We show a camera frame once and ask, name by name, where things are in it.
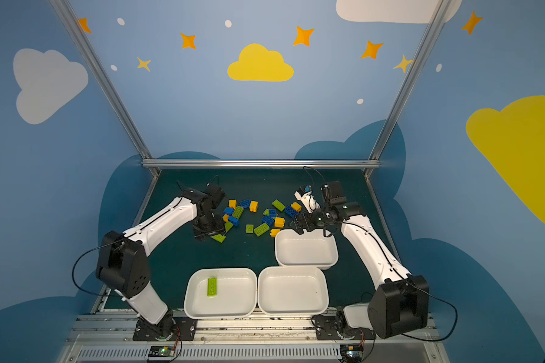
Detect aluminium frame rear bar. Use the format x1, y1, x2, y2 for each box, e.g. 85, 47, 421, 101
142, 159, 380, 169

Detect green long lego brick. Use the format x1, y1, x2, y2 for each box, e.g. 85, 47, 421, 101
272, 200, 286, 212

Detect green long lego centre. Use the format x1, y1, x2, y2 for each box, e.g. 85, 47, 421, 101
253, 223, 270, 237

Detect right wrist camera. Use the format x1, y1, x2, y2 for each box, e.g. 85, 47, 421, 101
323, 181, 347, 206

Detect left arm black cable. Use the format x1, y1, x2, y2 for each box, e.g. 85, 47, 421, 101
71, 240, 124, 298

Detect aluminium frame right post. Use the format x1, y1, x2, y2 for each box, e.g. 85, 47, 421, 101
364, 0, 452, 181

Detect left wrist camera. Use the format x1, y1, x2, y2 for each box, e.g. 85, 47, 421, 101
204, 183, 226, 209

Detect left controller board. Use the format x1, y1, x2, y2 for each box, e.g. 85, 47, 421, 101
146, 346, 176, 362

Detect white bin right rear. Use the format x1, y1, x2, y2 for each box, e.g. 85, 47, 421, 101
275, 229, 339, 270

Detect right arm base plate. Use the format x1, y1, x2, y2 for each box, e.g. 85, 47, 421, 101
310, 315, 376, 340

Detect green long lego cluster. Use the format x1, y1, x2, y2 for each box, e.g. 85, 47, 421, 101
232, 206, 245, 219

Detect aluminium frame post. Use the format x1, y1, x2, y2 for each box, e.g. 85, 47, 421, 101
50, 0, 153, 161
364, 0, 452, 181

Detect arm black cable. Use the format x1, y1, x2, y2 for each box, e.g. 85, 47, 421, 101
71, 240, 124, 298
340, 221, 459, 343

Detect blue long lego brick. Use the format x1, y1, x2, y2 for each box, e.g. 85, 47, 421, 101
284, 207, 299, 218

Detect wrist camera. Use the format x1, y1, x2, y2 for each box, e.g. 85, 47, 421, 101
204, 183, 226, 209
323, 181, 347, 206

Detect aluminium frame left post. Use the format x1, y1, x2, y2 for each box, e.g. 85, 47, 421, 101
50, 0, 153, 161

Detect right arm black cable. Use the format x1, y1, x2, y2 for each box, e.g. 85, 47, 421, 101
340, 221, 459, 343

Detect white bin left front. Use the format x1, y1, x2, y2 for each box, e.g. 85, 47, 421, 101
184, 268, 257, 320

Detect white bin middle front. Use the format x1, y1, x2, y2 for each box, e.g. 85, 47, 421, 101
257, 266, 329, 317

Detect controller board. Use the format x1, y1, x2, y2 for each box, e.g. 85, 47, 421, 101
339, 345, 364, 363
146, 346, 176, 362

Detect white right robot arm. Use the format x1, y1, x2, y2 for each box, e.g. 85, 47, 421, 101
291, 202, 429, 339

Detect yellow square lego brick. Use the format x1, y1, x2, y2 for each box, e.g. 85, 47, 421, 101
291, 202, 302, 213

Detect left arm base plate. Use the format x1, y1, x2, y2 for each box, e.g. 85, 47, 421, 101
133, 316, 198, 342

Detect blue lego cluster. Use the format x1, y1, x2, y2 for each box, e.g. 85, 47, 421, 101
228, 216, 239, 227

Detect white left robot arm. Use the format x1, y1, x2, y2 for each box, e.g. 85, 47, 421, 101
95, 184, 226, 326

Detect right controller board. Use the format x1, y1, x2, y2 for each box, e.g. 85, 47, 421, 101
339, 345, 364, 363

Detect front aluminium rail bed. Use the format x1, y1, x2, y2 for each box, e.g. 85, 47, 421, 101
57, 309, 450, 362

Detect white bin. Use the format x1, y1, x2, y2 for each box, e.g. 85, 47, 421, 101
184, 268, 257, 320
275, 229, 339, 270
257, 266, 329, 317

